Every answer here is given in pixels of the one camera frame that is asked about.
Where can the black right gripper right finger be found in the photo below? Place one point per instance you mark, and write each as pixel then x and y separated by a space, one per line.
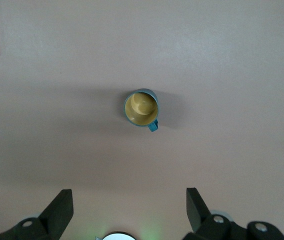
pixel 199 217

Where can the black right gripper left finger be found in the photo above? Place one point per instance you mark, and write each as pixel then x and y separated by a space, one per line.
pixel 54 220

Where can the teal cup with yellow inside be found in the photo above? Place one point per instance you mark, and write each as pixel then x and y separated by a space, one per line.
pixel 142 110

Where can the brown table mat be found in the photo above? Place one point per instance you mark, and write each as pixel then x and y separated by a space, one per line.
pixel 57 112

